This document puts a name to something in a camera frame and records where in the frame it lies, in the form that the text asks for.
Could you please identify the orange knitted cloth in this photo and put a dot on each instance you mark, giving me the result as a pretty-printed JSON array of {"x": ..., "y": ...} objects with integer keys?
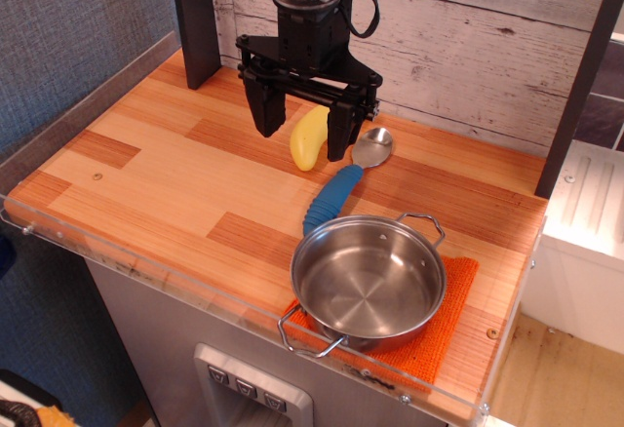
[{"x": 419, "y": 361}]

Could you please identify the yellow toy banana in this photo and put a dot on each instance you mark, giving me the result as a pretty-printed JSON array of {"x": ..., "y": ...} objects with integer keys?
[{"x": 308, "y": 136}]

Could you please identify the silver toy fridge dispenser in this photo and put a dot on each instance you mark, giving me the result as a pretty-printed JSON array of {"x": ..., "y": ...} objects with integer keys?
[{"x": 239, "y": 394}]

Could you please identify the clear acrylic table guard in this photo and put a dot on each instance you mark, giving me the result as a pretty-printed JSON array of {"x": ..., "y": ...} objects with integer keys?
[{"x": 162, "y": 314}]

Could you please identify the blue handled metal spoon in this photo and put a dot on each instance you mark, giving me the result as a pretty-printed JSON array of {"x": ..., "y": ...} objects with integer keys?
[{"x": 372, "y": 149}]

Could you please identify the dark vertical post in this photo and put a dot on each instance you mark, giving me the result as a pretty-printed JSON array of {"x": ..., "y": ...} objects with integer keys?
[
  {"x": 199, "y": 41},
  {"x": 588, "y": 69}
]

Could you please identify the dark right vertical post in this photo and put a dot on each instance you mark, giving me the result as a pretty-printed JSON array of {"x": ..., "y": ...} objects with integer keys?
[{"x": 588, "y": 69}]

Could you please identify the stainless steel pot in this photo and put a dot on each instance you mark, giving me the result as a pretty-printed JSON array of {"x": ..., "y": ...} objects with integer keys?
[{"x": 366, "y": 282}]

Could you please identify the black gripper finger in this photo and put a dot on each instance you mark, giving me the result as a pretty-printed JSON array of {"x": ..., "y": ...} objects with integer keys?
[
  {"x": 266, "y": 102},
  {"x": 345, "y": 120}
]

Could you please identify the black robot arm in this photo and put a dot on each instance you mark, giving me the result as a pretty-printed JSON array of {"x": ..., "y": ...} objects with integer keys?
[{"x": 310, "y": 59}]

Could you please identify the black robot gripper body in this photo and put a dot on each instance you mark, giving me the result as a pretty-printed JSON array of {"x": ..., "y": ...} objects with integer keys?
[{"x": 310, "y": 57}]

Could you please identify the orange object bottom left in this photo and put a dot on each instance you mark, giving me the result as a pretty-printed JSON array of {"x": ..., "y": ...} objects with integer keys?
[{"x": 54, "y": 417}]

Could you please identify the white toy sink unit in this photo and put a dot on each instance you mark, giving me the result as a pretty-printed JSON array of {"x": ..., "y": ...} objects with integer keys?
[{"x": 575, "y": 280}]

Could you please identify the dark left vertical post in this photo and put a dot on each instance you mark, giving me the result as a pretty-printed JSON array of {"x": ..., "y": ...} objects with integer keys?
[{"x": 199, "y": 41}]

